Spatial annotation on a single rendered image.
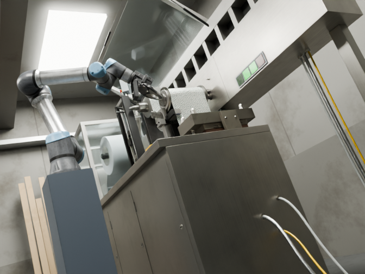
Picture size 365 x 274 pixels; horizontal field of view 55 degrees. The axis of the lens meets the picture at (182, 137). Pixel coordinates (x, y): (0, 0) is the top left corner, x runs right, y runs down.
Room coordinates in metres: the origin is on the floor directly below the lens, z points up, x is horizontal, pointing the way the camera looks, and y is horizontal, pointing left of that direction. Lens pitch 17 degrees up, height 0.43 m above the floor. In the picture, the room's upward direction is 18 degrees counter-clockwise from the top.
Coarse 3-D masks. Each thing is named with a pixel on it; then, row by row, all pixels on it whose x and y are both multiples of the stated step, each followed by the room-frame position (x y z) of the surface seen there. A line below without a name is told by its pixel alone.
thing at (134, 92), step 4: (132, 80) 1.75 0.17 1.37; (136, 80) 1.76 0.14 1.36; (132, 84) 1.76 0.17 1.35; (136, 84) 1.75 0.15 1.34; (132, 88) 1.76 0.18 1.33; (136, 88) 1.75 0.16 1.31; (132, 92) 1.77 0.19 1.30; (136, 92) 1.74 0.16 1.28; (132, 96) 1.76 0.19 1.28; (136, 96) 1.74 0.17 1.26; (136, 100) 1.78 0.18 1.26
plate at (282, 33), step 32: (288, 0) 1.40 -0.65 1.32; (320, 0) 1.29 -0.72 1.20; (352, 0) 1.41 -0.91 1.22; (256, 32) 1.60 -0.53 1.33; (288, 32) 1.46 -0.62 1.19; (320, 32) 1.46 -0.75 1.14; (224, 64) 1.86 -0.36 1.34; (288, 64) 1.69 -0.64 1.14; (224, 96) 1.95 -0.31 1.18; (256, 96) 2.01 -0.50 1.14
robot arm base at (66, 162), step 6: (60, 156) 1.52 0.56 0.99; (66, 156) 1.54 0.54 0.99; (72, 156) 1.56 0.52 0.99; (54, 162) 1.53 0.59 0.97; (60, 162) 1.52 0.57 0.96; (66, 162) 1.53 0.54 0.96; (72, 162) 1.55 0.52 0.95; (54, 168) 1.52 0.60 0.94; (60, 168) 1.51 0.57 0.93; (66, 168) 1.51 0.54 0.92; (72, 168) 1.53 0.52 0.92; (78, 168) 1.56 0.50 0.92
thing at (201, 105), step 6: (174, 102) 1.83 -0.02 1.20; (180, 102) 1.85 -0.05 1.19; (186, 102) 1.87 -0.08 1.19; (192, 102) 1.89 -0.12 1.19; (198, 102) 1.92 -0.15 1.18; (204, 102) 1.94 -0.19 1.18; (174, 108) 1.83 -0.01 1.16; (180, 108) 1.85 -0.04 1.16; (186, 108) 1.87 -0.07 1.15; (198, 108) 1.91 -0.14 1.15; (204, 108) 1.93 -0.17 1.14; (180, 114) 1.84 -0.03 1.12; (186, 114) 1.86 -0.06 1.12; (180, 120) 1.83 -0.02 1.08
